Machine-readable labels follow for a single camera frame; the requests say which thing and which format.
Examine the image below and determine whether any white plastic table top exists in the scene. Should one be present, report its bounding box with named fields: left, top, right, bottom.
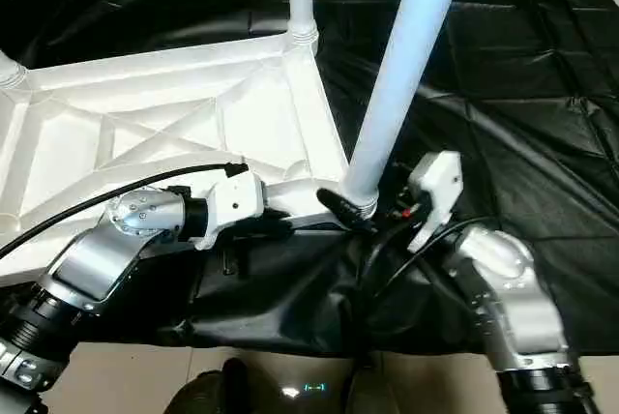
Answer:
left=0, top=29, right=382, bottom=290

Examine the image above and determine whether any black mat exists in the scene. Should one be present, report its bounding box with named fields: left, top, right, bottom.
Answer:
left=0, top=0, right=619, bottom=358

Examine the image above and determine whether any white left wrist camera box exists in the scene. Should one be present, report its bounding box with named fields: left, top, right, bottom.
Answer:
left=192, top=169, right=268, bottom=252

